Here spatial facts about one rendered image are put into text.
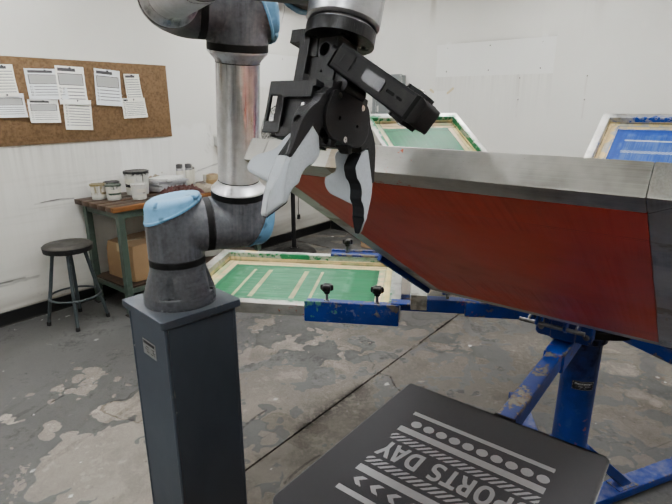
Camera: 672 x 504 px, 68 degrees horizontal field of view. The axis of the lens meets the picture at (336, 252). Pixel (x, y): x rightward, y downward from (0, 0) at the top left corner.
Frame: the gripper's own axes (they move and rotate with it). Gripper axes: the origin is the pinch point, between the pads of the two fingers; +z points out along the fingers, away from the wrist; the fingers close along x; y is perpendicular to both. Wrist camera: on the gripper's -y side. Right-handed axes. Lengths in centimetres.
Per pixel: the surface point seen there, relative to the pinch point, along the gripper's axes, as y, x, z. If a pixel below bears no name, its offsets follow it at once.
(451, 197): -4.0, -19.8, -6.7
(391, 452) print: 12, -50, 41
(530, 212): -13.4, -21.5, -6.3
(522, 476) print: -11, -58, 39
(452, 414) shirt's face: 8, -68, 36
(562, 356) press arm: -2, -117, 24
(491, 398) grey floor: 54, -249, 79
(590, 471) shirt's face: -20, -67, 36
